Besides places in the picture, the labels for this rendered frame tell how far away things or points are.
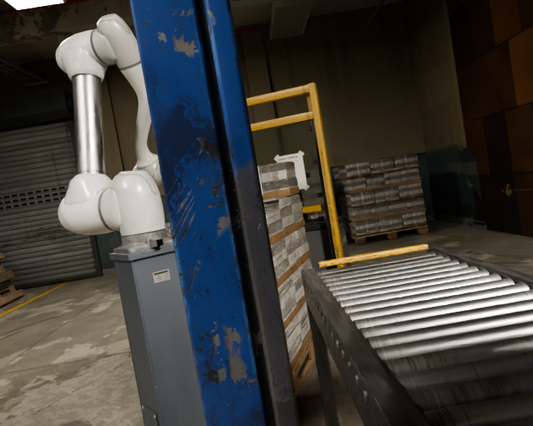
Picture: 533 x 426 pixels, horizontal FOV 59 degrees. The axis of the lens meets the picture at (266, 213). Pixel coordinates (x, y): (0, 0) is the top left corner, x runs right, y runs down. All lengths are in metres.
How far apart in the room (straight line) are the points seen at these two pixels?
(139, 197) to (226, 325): 1.24
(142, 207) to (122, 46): 0.61
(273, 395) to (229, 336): 0.06
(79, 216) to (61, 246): 7.98
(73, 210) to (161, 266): 0.38
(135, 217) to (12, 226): 8.50
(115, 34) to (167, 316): 1.01
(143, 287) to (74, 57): 0.88
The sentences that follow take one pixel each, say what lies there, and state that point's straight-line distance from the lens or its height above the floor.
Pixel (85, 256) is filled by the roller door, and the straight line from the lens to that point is 9.59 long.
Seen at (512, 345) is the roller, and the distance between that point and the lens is 0.96.
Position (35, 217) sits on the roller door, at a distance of 9.87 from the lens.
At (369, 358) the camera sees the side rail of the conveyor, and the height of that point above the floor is 0.80.
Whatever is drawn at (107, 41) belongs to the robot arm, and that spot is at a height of 1.75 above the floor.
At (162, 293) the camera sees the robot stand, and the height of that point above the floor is 0.85.
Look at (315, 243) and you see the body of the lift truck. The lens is 3.75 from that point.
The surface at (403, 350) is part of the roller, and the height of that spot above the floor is 0.79.
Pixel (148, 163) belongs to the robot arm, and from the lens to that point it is 2.07.
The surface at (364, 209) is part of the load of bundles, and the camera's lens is 7.52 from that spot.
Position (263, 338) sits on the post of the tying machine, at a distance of 0.40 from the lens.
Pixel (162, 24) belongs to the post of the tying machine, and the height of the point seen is 1.28.
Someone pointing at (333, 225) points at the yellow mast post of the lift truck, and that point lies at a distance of 3.55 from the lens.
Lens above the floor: 1.14
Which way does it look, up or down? 3 degrees down
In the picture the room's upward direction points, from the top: 9 degrees counter-clockwise
